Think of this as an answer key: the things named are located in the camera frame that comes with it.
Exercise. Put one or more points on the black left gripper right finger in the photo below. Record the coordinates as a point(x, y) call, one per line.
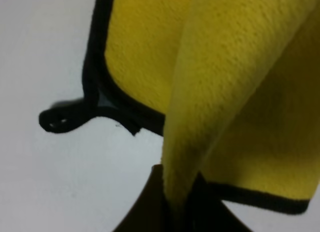
point(206, 213)

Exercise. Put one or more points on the yellow towel with black trim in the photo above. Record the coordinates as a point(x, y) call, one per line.
point(233, 86)

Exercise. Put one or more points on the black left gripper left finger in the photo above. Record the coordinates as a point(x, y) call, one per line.
point(150, 212)

